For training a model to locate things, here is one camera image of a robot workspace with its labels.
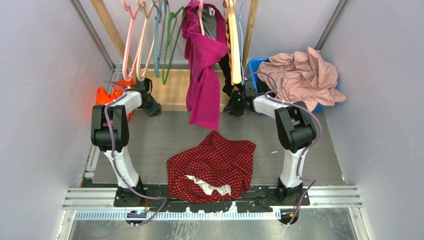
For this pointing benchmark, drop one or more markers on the magenta skirt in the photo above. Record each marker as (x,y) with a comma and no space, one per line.
(202,52)

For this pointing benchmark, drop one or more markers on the blue plastic bin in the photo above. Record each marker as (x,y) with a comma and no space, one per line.
(252,66)

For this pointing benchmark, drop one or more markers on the green hanger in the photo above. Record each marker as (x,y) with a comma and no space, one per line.
(175,21)

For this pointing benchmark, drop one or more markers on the black garment in bin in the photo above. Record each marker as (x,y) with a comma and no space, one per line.
(262,87)

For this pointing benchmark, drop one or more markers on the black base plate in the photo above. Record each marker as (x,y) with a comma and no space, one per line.
(258,199)

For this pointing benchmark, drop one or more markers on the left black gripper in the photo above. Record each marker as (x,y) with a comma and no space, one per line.
(155,108)

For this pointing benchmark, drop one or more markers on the aluminium rail frame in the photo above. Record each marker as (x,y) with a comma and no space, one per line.
(97,204)

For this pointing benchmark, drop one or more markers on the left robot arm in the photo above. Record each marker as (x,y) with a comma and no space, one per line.
(110,133)

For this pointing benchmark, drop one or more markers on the teal blue hanger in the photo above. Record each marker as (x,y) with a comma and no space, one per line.
(161,7)

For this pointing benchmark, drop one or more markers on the light blue hanger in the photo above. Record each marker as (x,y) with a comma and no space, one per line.
(241,38)

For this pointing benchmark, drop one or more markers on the red dotted garment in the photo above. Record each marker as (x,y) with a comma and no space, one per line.
(216,170)

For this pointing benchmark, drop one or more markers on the pink garment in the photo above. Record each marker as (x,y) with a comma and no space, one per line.
(302,76)

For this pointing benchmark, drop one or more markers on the orange garment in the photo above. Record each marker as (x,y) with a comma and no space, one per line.
(103,98)

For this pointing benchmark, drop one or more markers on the light wooden hanger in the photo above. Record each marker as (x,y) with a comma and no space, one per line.
(234,56)

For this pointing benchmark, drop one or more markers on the pink plastic hanger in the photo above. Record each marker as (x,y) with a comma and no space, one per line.
(128,74)

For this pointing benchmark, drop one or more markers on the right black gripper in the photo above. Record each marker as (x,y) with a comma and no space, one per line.
(232,105)

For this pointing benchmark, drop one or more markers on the wooden hanger rack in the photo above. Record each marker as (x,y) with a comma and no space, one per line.
(171,96)

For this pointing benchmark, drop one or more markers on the black skirt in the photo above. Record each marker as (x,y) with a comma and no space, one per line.
(228,76)

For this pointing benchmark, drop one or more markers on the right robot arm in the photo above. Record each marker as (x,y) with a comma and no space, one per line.
(294,126)

